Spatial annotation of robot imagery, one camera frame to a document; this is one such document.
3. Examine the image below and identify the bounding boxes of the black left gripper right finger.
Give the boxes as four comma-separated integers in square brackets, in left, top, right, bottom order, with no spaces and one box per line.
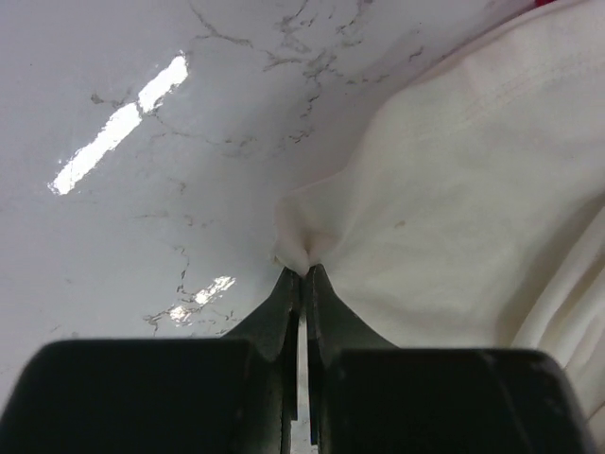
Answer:
[303,266,596,453]

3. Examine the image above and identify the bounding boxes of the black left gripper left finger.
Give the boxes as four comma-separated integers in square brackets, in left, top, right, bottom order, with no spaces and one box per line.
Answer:
[9,271,301,453]

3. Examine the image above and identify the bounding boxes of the cream white t shirt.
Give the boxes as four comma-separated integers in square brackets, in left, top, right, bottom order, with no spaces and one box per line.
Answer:
[268,0,605,417]

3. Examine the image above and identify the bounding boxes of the magenta pink t shirt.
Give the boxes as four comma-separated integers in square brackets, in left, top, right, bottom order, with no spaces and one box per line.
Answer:
[532,0,558,9]

